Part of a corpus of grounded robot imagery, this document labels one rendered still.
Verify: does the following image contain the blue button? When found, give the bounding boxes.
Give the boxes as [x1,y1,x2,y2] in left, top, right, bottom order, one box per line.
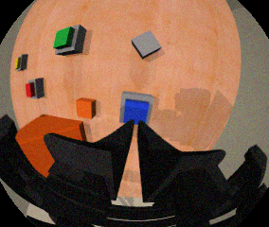
[118,91,154,125]

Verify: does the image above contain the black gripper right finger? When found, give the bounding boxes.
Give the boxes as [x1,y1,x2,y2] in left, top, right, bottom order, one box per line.
[137,120,225,203]

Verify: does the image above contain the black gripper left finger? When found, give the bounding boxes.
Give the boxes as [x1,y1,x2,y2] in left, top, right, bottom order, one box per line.
[44,118,135,201]

